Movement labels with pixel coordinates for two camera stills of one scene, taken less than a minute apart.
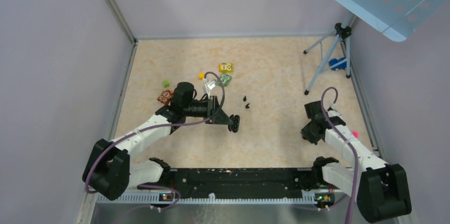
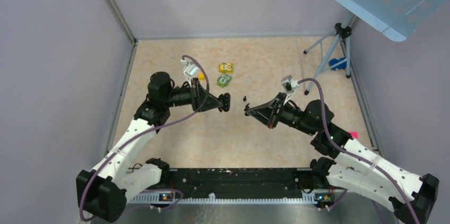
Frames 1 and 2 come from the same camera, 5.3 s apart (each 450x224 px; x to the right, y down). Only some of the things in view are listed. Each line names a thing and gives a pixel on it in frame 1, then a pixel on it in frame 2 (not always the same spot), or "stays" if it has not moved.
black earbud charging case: [234, 127] -> [225, 98]
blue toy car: [334, 61] stays
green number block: [224, 79] stays
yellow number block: [226, 67] stays
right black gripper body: [306, 131] -> [288, 114]
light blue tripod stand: [342, 32] stays
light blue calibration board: [397, 2] stays
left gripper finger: [221, 118] -> [210, 104]
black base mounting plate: [236, 183] stays
